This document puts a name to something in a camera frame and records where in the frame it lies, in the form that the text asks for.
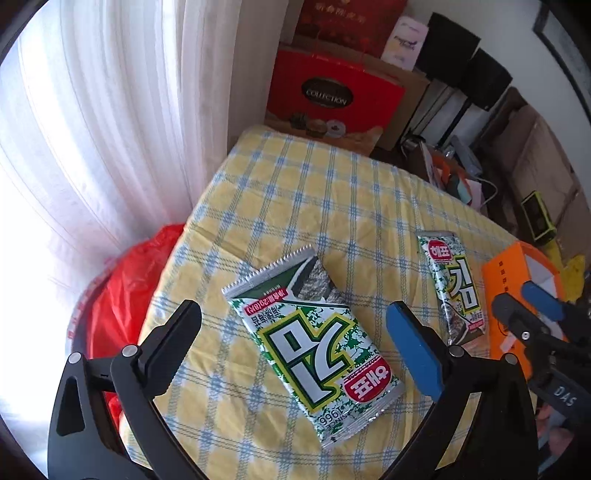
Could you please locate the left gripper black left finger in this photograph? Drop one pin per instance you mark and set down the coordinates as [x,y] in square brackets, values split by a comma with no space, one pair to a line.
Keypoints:
[164,349]

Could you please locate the red tea gift bag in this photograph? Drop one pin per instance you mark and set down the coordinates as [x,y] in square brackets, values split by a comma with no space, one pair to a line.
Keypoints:
[361,25]

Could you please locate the black speaker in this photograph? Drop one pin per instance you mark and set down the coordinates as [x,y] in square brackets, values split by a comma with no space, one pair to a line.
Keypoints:
[447,50]
[485,80]

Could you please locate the framed wall painting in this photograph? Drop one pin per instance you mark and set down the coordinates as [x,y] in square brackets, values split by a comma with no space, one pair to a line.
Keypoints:
[564,28]

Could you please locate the person right hand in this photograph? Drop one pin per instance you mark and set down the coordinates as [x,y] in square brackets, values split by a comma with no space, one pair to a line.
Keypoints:
[560,449]

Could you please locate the white paper bag orange handles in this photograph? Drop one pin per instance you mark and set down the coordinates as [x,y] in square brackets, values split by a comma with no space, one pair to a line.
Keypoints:
[449,176]

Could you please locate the brown sofa cushion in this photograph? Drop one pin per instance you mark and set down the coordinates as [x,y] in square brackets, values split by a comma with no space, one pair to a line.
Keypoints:
[532,158]

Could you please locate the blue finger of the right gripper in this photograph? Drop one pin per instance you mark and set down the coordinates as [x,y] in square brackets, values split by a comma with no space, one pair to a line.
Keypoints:
[542,299]

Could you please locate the yellow checkered tablecloth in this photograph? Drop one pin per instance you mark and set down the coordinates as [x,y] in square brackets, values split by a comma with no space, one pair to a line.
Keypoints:
[274,194]

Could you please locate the white curtain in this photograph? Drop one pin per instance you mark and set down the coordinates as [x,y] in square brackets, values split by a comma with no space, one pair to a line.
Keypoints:
[114,117]

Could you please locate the brown cardboard box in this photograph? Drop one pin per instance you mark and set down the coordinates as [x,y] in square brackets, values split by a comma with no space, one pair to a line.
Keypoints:
[416,84]

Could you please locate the green portable radio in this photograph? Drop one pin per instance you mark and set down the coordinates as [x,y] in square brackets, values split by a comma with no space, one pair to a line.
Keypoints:
[538,218]

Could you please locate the left black speaker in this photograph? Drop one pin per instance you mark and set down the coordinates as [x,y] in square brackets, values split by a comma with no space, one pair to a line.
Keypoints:
[447,50]

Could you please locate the right black speaker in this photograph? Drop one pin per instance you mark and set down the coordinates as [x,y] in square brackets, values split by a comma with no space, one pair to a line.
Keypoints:
[485,80]

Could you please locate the red plastic bag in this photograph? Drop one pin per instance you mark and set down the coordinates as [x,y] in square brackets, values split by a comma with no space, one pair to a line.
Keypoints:
[110,312]

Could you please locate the orange cardboard box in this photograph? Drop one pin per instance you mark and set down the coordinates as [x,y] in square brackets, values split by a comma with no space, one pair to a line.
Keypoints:
[506,273]

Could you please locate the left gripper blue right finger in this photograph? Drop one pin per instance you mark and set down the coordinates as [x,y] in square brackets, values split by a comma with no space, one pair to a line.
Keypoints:
[422,350]

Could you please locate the green seaweed snack pack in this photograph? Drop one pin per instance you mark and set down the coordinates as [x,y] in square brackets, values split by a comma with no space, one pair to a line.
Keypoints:
[315,345]

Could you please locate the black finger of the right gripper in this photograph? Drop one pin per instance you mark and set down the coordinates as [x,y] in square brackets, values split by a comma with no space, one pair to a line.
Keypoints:
[521,323]

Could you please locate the red chocolate gift bag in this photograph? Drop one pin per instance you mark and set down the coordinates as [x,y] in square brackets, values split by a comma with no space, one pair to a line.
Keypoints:
[329,99]

